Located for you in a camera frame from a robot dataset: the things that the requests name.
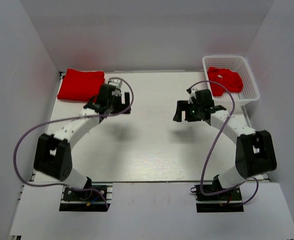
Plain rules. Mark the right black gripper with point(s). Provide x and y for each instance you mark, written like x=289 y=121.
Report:
x=182 y=105

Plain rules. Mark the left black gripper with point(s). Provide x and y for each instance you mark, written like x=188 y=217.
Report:
x=121 y=107

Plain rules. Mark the red t shirt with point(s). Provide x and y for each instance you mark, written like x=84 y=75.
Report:
x=229 y=79
x=80 y=86

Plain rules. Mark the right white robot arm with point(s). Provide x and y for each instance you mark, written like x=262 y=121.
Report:
x=254 y=149

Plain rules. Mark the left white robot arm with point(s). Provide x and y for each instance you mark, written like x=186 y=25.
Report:
x=54 y=152

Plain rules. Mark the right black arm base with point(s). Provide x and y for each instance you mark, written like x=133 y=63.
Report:
x=229 y=202

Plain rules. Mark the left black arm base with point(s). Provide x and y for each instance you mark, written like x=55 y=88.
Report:
x=89 y=201

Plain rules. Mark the red t shirt in basket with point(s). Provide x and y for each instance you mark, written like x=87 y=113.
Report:
x=229 y=79

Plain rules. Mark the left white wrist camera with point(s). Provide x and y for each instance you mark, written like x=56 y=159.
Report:
x=116 y=84

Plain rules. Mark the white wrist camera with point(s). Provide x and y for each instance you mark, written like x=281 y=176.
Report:
x=116 y=84
x=192 y=95

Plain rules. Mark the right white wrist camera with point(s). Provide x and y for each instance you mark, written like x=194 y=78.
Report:
x=192 y=95

